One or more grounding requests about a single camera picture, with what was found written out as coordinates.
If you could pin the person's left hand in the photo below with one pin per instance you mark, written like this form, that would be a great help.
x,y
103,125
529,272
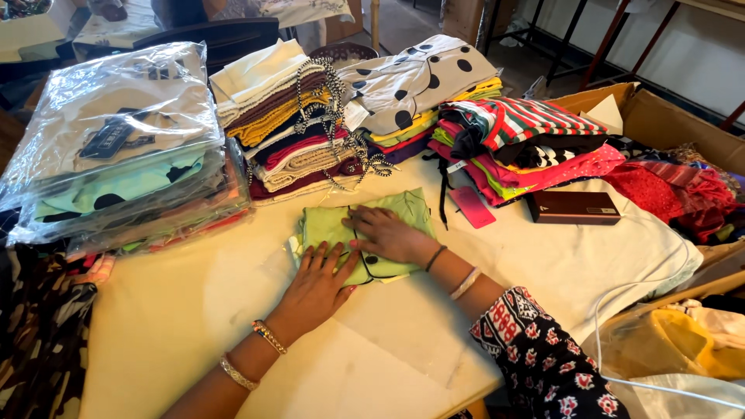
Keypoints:
x,y
311,297

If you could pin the person's right hand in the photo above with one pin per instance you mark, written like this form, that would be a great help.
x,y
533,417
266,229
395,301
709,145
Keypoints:
x,y
393,235

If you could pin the light green garment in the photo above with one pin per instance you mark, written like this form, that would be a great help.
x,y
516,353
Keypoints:
x,y
326,230

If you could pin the black thread wristband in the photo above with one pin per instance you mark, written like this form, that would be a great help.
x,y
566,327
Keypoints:
x,y
435,258

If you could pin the pink hang tag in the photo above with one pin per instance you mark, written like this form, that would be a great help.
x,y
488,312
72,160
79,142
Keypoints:
x,y
472,206

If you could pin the white bangle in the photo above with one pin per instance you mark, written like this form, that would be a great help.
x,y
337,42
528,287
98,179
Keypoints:
x,y
465,283

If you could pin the gold bangle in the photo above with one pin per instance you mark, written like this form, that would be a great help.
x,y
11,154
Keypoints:
x,y
238,372

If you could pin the white paper tag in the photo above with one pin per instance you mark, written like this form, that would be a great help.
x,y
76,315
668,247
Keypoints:
x,y
355,115

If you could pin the white black-dotted folded garment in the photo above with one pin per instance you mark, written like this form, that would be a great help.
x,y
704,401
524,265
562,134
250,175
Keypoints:
x,y
407,81

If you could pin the stack of striped pink garments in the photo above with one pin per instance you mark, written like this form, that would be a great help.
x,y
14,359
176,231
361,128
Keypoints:
x,y
524,145

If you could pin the white cloth sheet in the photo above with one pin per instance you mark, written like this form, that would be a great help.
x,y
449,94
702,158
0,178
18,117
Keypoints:
x,y
559,262

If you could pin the stack of folded trimmed cloths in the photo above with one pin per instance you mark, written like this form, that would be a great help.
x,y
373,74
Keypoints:
x,y
273,110

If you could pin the dark brown rectangular box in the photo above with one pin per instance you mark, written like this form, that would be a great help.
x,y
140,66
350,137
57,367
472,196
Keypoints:
x,y
573,208

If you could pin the dark patterned bowl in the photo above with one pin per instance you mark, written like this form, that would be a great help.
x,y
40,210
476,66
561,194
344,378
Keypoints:
x,y
343,53

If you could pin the stack of plastic-wrapped garments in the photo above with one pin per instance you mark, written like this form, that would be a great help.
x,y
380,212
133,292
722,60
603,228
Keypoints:
x,y
116,145

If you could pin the camouflage print cloth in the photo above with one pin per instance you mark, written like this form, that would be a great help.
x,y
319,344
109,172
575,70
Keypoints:
x,y
41,331

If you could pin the cardboard carton of mixed clothes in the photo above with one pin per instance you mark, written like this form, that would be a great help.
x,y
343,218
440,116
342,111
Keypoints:
x,y
669,174

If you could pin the clear bag with yellow cloth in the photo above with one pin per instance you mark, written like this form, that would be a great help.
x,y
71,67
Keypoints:
x,y
675,343

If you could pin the table with floral cloth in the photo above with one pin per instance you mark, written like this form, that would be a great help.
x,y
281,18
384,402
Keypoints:
x,y
116,29

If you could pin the metal frame rack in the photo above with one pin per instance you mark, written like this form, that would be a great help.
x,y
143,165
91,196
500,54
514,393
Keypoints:
x,y
588,41

